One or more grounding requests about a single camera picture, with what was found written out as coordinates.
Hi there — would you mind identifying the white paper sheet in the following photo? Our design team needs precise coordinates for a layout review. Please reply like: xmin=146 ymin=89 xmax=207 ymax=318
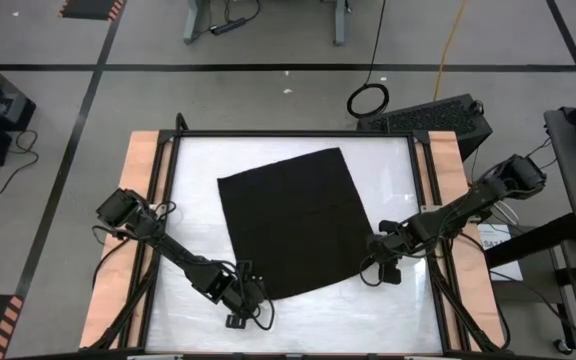
xmin=477 ymin=223 xmax=524 ymax=282

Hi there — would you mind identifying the coiled black cable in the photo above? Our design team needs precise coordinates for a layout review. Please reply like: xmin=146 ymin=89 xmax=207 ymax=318
xmin=346 ymin=0 xmax=391 ymax=120

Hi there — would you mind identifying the black towel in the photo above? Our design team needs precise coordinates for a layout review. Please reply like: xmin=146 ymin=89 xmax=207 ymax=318
xmin=216 ymin=146 xmax=376 ymax=302

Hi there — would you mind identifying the black desk foot bar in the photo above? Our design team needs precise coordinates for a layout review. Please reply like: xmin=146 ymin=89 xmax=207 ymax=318
xmin=484 ymin=212 xmax=576 ymax=270

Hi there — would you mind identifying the light wooden side board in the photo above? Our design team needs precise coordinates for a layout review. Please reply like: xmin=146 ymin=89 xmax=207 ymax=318
xmin=427 ymin=130 xmax=507 ymax=351
xmin=78 ymin=130 xmax=162 ymax=350

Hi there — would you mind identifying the black computer tower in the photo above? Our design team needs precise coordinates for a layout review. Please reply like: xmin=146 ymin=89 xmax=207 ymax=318
xmin=356 ymin=93 xmax=494 ymax=162

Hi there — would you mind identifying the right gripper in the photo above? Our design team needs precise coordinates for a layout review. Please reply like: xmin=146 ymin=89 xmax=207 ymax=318
xmin=366 ymin=219 xmax=422 ymax=286

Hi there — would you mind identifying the grey desk leg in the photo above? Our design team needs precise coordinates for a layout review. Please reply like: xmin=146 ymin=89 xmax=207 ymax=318
xmin=332 ymin=0 xmax=348 ymax=47
xmin=183 ymin=0 xmax=208 ymax=45

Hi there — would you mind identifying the black metal table frame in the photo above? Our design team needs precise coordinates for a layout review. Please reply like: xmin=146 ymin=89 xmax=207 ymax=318
xmin=90 ymin=128 xmax=512 ymax=360

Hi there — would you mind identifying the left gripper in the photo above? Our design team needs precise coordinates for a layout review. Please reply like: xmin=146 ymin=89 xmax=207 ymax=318
xmin=220 ymin=259 xmax=270 ymax=330

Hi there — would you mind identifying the black power strip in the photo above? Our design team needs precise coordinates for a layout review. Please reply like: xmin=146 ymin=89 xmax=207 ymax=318
xmin=210 ymin=17 xmax=248 ymax=36

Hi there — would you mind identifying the thin black floor cable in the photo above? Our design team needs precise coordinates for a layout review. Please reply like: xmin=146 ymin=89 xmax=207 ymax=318
xmin=0 ymin=129 xmax=40 ymax=198

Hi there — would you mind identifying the black caster wheel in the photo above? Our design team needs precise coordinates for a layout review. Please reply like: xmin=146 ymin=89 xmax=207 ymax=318
xmin=553 ymin=338 xmax=575 ymax=357

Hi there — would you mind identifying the yellow hanging cable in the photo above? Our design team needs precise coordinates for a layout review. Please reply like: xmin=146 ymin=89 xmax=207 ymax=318
xmin=432 ymin=0 xmax=469 ymax=102

